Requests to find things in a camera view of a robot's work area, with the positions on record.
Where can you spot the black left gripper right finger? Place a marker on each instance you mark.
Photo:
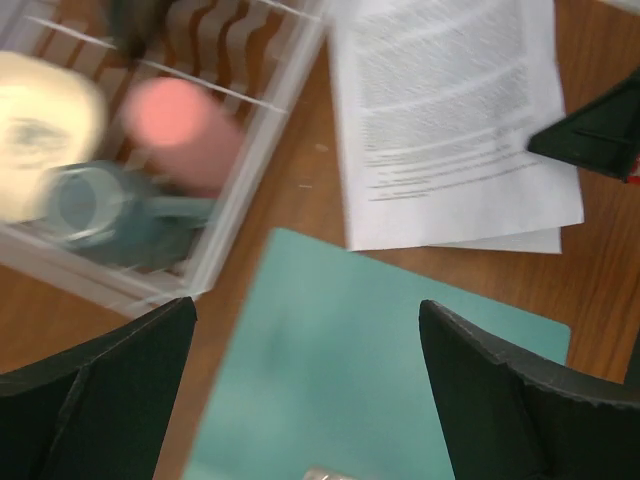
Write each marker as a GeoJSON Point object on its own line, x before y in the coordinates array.
{"type": "Point", "coordinates": [508, 413]}

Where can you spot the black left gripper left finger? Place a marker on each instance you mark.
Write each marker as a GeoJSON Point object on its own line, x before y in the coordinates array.
{"type": "Point", "coordinates": [99, 410]}

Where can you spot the dark brown oval plate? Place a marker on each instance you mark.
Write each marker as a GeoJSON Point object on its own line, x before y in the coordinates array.
{"type": "Point", "coordinates": [134, 24]}

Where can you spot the cream square bowl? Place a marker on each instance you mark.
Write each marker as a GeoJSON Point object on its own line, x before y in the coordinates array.
{"type": "Point", "coordinates": [51, 117]}

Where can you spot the metal folder clip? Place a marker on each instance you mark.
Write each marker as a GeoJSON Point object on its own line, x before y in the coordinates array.
{"type": "Point", "coordinates": [317, 472]}

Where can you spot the pink cup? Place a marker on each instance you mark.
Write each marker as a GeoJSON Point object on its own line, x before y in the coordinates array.
{"type": "Point", "coordinates": [189, 134]}

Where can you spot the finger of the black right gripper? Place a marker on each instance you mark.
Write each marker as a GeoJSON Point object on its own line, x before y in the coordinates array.
{"type": "Point", "coordinates": [602, 136]}

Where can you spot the grey-blue mug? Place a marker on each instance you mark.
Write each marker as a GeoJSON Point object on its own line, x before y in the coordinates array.
{"type": "Point", "coordinates": [114, 216]}

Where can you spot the printed white paper sheet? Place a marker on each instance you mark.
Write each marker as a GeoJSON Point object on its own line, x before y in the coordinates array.
{"type": "Point", "coordinates": [435, 102]}

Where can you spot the printed paper stack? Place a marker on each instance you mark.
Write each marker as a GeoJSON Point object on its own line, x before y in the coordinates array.
{"type": "Point", "coordinates": [546, 241]}

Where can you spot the white wire dish rack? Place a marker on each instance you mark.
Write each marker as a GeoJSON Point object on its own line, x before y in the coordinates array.
{"type": "Point", "coordinates": [252, 56]}

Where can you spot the green file folder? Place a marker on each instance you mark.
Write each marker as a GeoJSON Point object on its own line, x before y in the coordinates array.
{"type": "Point", "coordinates": [325, 369]}

